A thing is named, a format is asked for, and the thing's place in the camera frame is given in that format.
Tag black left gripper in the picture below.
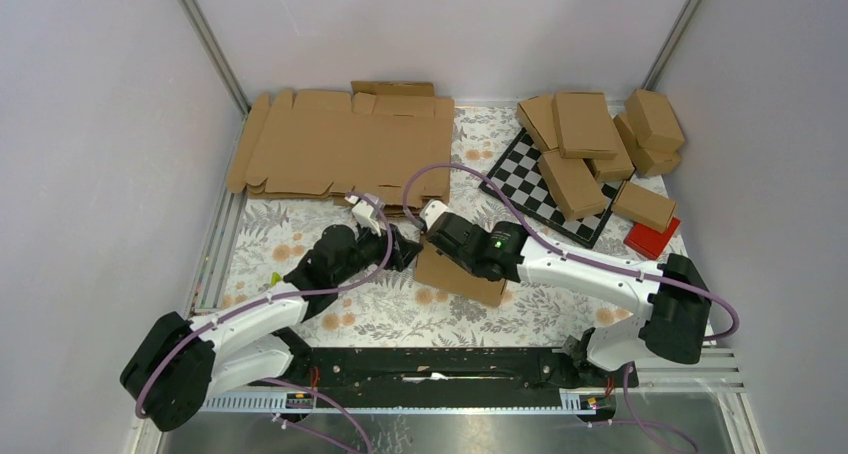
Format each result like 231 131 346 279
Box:
334 218 422 286

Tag brown cardboard box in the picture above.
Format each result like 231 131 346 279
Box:
414 240 506 307

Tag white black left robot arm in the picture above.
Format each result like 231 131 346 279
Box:
119 225 423 432

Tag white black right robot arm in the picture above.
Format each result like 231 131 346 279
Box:
421 204 711 386

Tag folded cardboard box front centre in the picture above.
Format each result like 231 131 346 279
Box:
539 151 608 221

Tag folded cardboard box middle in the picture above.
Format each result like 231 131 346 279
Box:
585 135 635 183

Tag folded cardboard box back left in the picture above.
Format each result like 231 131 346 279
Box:
516 94 558 152

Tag folded cardboard box front right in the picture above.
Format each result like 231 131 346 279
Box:
611 181 677 232

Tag folded cardboard box large top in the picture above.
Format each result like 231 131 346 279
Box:
553 91 618 160

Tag red box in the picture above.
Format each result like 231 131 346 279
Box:
624 217 681 260

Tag folded cardboard box lower right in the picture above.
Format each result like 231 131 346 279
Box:
613 113 682 177

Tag folded cardboard box top right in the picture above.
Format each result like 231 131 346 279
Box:
625 89 685 153

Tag black white checkerboard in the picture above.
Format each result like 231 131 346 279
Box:
487 128 622 249

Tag stack of flat cardboard sheets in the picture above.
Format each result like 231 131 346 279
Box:
226 81 455 215

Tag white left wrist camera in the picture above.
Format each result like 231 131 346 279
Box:
345 193 386 236

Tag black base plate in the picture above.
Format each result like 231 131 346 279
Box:
279 347 639 409

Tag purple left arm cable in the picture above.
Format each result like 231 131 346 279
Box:
134 192 395 454

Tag aluminium rail frame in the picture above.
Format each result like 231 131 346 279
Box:
177 0 765 453

